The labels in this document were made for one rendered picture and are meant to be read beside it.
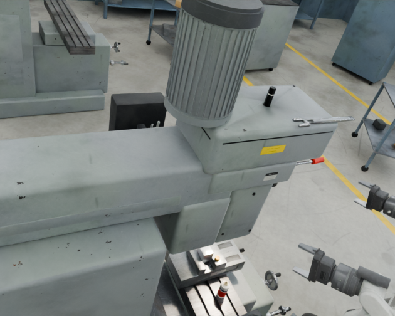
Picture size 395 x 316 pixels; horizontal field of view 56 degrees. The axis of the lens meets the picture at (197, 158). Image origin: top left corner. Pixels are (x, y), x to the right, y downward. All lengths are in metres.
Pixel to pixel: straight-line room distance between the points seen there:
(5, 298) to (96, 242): 0.25
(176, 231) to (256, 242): 2.14
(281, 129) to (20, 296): 0.84
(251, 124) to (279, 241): 2.46
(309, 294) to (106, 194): 2.45
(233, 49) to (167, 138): 0.38
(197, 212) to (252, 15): 0.64
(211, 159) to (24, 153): 0.50
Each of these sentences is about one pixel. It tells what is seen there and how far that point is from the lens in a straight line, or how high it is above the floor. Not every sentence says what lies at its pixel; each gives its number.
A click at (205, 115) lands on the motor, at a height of 1.93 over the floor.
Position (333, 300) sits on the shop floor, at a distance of 3.34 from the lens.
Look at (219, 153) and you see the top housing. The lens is 1.05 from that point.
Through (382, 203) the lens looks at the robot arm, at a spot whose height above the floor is 1.49.
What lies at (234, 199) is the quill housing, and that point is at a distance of 1.30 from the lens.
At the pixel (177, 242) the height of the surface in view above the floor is 1.42.
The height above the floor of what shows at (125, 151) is 1.76.
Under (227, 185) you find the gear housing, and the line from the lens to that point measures 1.19.
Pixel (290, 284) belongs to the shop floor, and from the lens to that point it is 3.23.
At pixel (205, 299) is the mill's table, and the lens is 1.79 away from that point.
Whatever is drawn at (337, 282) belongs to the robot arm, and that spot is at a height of 1.50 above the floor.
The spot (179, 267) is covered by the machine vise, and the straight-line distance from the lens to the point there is 1.77.
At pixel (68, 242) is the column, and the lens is 1.11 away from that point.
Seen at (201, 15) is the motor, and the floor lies 2.18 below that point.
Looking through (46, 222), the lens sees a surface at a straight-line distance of 1.06.
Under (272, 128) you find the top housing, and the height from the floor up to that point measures 1.89.
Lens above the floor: 2.44
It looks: 38 degrees down
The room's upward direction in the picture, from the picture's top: 15 degrees clockwise
